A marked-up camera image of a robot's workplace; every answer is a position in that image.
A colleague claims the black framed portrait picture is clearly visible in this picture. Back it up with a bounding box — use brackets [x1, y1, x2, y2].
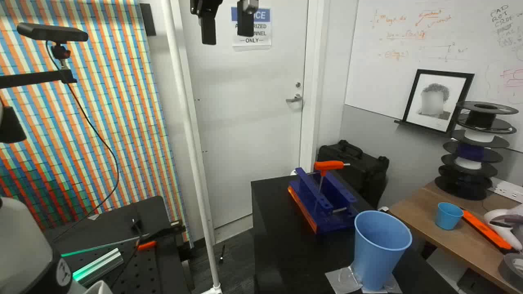
[401, 69, 473, 133]

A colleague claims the blue white door sign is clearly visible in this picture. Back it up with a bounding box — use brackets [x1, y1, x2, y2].
[230, 7, 272, 49]

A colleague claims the black perforated optical breadboard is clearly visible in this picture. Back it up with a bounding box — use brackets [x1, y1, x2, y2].
[47, 196, 189, 294]

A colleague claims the grey tape under cup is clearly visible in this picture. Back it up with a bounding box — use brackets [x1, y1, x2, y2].
[325, 267, 401, 294]

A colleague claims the black camera cable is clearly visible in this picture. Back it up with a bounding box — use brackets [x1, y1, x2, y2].
[44, 41, 120, 216]

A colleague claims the green lit metal bar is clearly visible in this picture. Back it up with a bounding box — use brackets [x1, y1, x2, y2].
[60, 237, 137, 285]

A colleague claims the black camera on stand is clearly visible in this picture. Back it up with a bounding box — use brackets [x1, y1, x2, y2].
[16, 23, 88, 44]

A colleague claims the black equipment case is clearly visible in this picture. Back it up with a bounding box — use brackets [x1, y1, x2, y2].
[315, 141, 388, 208]

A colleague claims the large blue plastic cup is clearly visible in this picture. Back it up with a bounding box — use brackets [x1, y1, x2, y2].
[351, 211, 413, 291]

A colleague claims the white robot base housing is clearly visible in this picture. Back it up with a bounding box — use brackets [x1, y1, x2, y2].
[0, 198, 71, 294]

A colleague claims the white device on side table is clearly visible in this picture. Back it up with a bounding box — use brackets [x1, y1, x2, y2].
[483, 205, 523, 252]

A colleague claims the orange handled screwdriver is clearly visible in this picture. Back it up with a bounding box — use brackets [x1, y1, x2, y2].
[313, 160, 346, 180]

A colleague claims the stack of filament spools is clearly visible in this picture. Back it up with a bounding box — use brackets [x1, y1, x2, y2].
[434, 102, 518, 201]

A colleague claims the small blue cup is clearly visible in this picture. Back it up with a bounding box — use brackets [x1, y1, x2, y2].
[436, 203, 462, 231]

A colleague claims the white vertical pole stand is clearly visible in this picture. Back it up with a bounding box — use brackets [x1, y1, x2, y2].
[160, 0, 222, 294]

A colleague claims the orange tool on wooden table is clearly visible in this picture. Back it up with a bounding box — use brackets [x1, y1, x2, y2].
[462, 209, 513, 252]

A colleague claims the white board with writing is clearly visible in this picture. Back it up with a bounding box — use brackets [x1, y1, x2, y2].
[343, 0, 523, 154]

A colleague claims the wooden side table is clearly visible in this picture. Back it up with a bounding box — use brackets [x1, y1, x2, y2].
[390, 183, 521, 294]

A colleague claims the silver door handle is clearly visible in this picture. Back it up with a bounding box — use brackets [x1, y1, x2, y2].
[285, 82, 302, 103]

